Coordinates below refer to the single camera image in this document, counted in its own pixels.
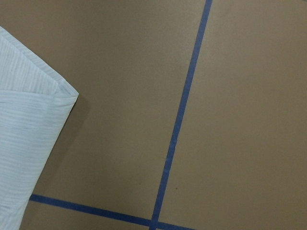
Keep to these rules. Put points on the light blue button shirt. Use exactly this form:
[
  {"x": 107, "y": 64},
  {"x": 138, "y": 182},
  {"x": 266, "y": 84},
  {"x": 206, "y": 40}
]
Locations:
[{"x": 35, "y": 102}]

